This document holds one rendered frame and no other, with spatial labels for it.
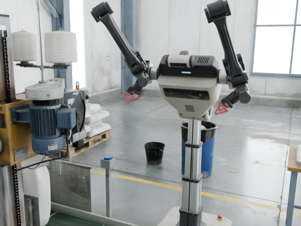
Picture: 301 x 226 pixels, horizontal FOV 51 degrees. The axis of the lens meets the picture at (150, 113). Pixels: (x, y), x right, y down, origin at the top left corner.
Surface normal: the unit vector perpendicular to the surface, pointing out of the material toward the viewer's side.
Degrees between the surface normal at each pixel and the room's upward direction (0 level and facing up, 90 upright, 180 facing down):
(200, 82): 40
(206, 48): 90
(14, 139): 90
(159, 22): 90
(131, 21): 90
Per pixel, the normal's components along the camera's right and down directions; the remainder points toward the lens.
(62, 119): -0.01, 0.21
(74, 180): -0.42, 0.18
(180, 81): -0.26, -0.63
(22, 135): 0.91, 0.10
